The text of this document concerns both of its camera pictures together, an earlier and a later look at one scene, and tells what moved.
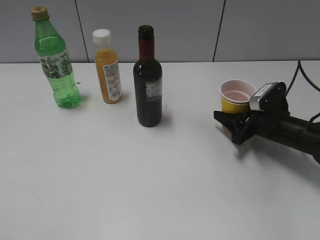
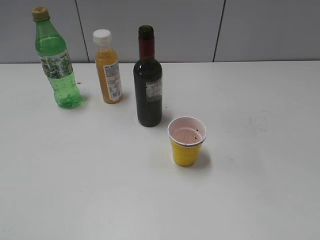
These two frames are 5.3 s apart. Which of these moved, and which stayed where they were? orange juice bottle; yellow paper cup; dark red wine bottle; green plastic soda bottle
Moved: yellow paper cup
Stayed: orange juice bottle; green plastic soda bottle; dark red wine bottle
